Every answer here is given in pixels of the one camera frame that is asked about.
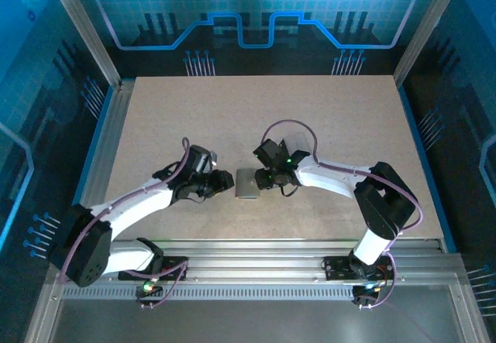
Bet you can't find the left connector board with LED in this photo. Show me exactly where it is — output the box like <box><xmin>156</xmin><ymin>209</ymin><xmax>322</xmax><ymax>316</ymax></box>
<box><xmin>135</xmin><ymin>279</ymin><xmax>164</xmax><ymax>297</ymax></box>

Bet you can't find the connector board with led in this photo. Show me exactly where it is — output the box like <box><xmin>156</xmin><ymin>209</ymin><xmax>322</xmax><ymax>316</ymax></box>
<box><xmin>352</xmin><ymin>283</ymin><xmax>383</xmax><ymax>305</ymax></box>
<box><xmin>135</xmin><ymin>279</ymin><xmax>164</xmax><ymax>297</ymax></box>

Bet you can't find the right connector board with LED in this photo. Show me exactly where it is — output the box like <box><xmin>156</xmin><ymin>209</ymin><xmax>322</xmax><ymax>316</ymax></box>
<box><xmin>352</xmin><ymin>283</ymin><xmax>383</xmax><ymax>305</ymax></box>

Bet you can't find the grey metal panel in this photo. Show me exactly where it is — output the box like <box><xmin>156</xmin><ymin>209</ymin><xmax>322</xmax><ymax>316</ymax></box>
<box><xmin>50</xmin><ymin>300</ymin><xmax>466</xmax><ymax>343</ymax></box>

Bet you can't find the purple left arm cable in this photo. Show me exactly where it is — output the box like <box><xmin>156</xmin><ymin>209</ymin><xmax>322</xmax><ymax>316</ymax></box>
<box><xmin>57</xmin><ymin>137</ymin><xmax>191</xmax><ymax>284</ymax></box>

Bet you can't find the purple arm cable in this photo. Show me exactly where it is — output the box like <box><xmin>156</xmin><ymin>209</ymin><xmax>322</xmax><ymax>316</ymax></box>
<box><xmin>260</xmin><ymin>119</ymin><xmax>423</xmax><ymax>235</ymax></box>
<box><xmin>57</xmin><ymin>137</ymin><xmax>191</xmax><ymax>284</ymax></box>

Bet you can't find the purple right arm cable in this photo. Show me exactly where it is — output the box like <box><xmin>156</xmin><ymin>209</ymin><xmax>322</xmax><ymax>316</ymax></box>
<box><xmin>260</xmin><ymin>119</ymin><xmax>423</xmax><ymax>235</ymax></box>

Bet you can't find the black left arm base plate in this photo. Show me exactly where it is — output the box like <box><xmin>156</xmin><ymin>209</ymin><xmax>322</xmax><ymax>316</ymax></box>
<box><xmin>118</xmin><ymin>256</ymin><xmax>190</xmax><ymax>282</ymax></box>

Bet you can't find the aluminium mounting rail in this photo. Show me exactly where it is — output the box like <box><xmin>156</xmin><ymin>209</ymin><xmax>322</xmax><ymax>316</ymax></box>
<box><xmin>50</xmin><ymin>237</ymin><xmax>464</xmax><ymax>286</ymax></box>

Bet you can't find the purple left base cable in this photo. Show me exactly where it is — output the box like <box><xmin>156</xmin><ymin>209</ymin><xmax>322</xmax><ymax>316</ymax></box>
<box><xmin>135</xmin><ymin>259</ymin><xmax>191</xmax><ymax>309</ymax></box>

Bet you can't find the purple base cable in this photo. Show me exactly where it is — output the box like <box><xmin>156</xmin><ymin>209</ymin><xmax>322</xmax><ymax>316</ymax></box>
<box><xmin>358</xmin><ymin>253</ymin><xmax>398</xmax><ymax>309</ymax></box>
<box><xmin>135</xmin><ymin>259</ymin><xmax>191</xmax><ymax>309</ymax></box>

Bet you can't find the aluminium side rail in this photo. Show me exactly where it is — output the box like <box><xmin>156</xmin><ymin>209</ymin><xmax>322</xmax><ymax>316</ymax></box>
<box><xmin>75</xmin><ymin>81</ymin><xmax>135</xmax><ymax>251</ymax></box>

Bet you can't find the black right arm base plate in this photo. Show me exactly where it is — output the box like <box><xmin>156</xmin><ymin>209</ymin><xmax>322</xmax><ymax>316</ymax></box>
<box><xmin>323</xmin><ymin>256</ymin><xmax>393</xmax><ymax>282</ymax></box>

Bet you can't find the slotted grey cable duct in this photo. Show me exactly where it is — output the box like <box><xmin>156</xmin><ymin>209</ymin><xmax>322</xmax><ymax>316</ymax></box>
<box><xmin>61</xmin><ymin>286</ymin><xmax>356</xmax><ymax>301</ymax></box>

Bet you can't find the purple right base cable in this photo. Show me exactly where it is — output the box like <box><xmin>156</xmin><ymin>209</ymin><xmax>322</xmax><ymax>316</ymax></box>
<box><xmin>358</xmin><ymin>253</ymin><xmax>398</xmax><ymax>309</ymax></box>

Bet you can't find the aluminium frame post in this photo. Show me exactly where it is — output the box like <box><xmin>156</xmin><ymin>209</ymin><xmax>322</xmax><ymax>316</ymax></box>
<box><xmin>393</xmin><ymin>0</ymin><xmax>468</xmax><ymax>87</ymax></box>
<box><xmin>43</xmin><ymin>0</ymin><xmax>122</xmax><ymax>88</ymax></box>

